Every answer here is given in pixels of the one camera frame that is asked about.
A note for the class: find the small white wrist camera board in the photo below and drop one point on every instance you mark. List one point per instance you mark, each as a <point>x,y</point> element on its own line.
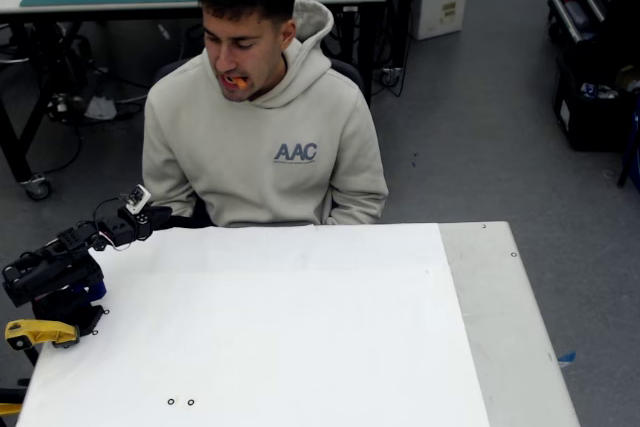
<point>136,198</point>

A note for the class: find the large white paper sheet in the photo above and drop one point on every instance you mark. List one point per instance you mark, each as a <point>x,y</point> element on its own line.
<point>280,327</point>

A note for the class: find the yellow clamp with black bar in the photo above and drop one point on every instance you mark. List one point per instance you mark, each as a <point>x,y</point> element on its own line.
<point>42,331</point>

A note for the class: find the small orange snack piece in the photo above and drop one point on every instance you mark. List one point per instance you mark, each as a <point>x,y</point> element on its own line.
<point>239,82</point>

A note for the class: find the black caster wheel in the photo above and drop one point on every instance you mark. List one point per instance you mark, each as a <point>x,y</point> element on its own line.
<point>391,78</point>

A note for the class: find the man in beige hoodie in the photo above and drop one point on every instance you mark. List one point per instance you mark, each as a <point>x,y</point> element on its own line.
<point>280,172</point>

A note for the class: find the white rag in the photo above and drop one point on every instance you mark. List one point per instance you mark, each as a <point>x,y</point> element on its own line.
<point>100,108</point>

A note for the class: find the grey caster wheel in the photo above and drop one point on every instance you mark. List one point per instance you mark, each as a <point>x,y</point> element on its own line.
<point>37,188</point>

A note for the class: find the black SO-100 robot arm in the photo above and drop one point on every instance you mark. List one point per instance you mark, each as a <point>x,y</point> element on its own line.
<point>45,274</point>

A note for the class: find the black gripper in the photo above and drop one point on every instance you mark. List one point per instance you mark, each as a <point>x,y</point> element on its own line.
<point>148,219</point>

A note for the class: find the black storage bin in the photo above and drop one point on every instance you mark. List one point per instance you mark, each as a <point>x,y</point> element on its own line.
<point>590,122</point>

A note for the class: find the blue tape scrap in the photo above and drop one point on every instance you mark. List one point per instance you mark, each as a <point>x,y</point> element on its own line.
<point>567,357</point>

